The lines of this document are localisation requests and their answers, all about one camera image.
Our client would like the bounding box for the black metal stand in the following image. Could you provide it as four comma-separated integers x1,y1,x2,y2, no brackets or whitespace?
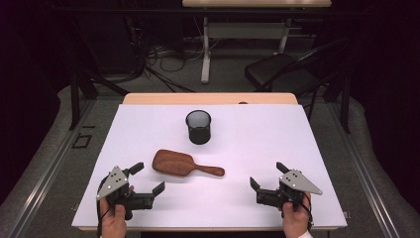
67,70,132,132

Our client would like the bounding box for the black folding chair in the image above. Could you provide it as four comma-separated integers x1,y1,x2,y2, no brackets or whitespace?
244,37,352,135

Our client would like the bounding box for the right hand-held gripper cable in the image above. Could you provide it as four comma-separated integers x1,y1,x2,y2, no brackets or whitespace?
296,191,315,232

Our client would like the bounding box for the metal floor rail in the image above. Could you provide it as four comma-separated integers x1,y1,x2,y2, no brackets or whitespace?
6,98,97,238
325,100,402,238

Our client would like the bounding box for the light wooden table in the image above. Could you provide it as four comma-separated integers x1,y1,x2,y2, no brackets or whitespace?
71,92,349,232

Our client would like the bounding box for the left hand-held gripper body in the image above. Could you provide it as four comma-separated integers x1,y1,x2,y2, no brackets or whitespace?
96,166,156,221

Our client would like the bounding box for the white-framed desk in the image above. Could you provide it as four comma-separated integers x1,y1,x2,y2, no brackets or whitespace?
181,0,333,84

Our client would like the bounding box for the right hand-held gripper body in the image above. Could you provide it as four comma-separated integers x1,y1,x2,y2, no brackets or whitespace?
256,169,324,211

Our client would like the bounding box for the brown wooden hairbrush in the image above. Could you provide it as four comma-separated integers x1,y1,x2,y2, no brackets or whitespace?
152,149,226,179

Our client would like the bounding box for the person's left hand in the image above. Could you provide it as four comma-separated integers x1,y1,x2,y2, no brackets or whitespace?
99,184,135,238

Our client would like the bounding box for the black mesh cup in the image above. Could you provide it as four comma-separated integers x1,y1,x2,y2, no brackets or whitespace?
184,109,213,146

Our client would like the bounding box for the left hand-held gripper cable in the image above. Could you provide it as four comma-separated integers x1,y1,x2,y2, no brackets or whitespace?
95,175,112,237

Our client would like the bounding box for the white table mat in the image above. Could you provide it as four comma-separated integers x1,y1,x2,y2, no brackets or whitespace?
71,103,349,229

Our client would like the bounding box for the hand-held gripper cable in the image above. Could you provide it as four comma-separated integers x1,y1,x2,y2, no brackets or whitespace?
296,191,315,232
95,175,112,237

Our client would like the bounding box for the bundle of floor cables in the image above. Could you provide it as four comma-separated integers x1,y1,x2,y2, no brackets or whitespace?
127,16,199,93

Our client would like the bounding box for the dark curtain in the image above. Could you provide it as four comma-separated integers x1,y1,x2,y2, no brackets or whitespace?
346,0,420,212
0,0,68,207

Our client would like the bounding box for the person's right hand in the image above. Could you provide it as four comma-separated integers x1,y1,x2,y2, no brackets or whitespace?
281,191,313,238

